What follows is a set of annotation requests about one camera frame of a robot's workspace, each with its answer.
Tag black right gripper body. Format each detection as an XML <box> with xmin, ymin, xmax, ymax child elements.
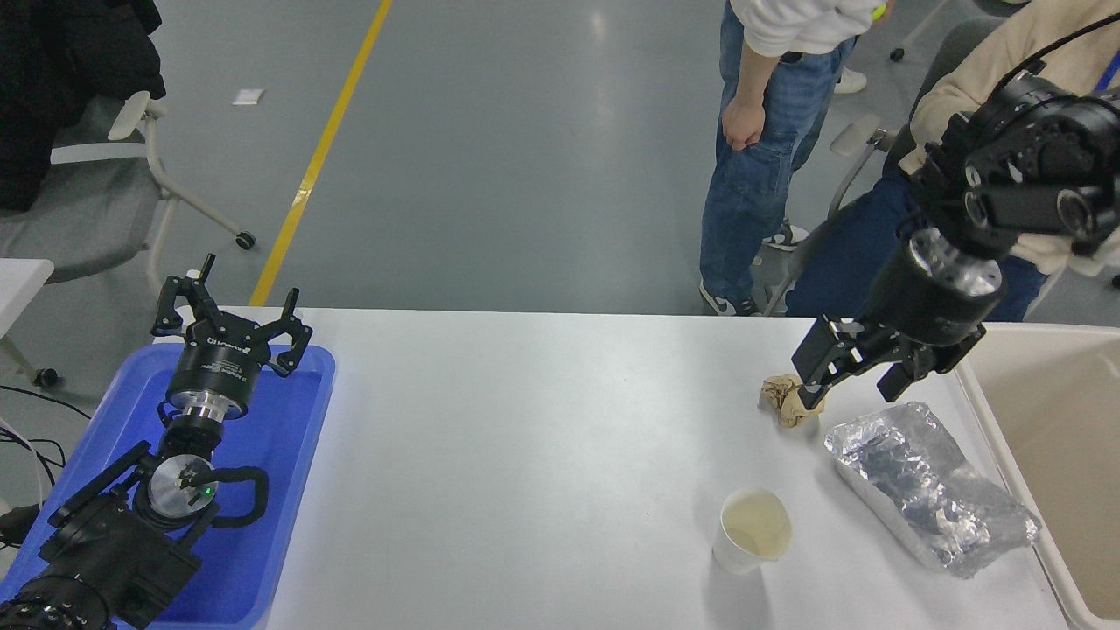
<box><xmin>861</xmin><ymin>236</ymin><xmax>1005</xmax><ymax>374</ymax></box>

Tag crumpled tan paper ball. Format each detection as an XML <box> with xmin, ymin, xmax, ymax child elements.
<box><xmin>759</xmin><ymin>374</ymin><xmax>823</xmax><ymax>429</ymax></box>

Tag white cable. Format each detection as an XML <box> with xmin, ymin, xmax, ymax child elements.
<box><xmin>0</xmin><ymin>418</ymin><xmax>46</xmax><ymax>508</ymax></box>

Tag grey chair with armrest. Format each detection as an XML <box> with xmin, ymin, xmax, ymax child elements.
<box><xmin>763</xmin><ymin>19</ymin><xmax>1007</xmax><ymax>316</ymax></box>

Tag white chair leg with caster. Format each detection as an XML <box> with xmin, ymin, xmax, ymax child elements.
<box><xmin>889</xmin><ymin>0</ymin><xmax>955</xmax><ymax>64</ymax></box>

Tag white paper cup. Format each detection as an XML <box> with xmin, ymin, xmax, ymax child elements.
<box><xmin>711</xmin><ymin>488</ymin><xmax>794</xmax><ymax>576</ymax></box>

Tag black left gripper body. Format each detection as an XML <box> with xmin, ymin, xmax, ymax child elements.
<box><xmin>164</xmin><ymin>320</ymin><xmax>269</xmax><ymax>414</ymax></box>

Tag blue plastic tray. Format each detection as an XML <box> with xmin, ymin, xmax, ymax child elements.
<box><xmin>0</xmin><ymin>343</ymin><xmax>337</xmax><ymax>630</ymax></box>

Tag crumpled silver foil tray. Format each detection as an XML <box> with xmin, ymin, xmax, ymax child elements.
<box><xmin>824</xmin><ymin>402</ymin><xmax>1042</xmax><ymax>580</ymax></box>

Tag large pale bin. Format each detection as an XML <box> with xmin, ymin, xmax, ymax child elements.
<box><xmin>954</xmin><ymin>322</ymin><xmax>1120</xmax><ymax>630</ymax></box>

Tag black jacket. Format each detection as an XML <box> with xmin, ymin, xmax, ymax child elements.
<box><xmin>0</xmin><ymin>0</ymin><xmax>167</xmax><ymax>213</ymax></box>

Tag black cable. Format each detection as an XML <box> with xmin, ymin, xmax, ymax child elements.
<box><xmin>0</xmin><ymin>385</ymin><xmax>93</xmax><ymax>491</ymax></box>

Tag grey office chair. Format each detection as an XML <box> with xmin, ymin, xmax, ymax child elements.
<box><xmin>0</xmin><ymin>90</ymin><xmax>258</xmax><ymax>298</ymax></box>

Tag person's hand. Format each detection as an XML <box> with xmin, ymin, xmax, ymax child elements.
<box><xmin>720</xmin><ymin>94</ymin><xmax>767</xmax><ymax>152</ymax></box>

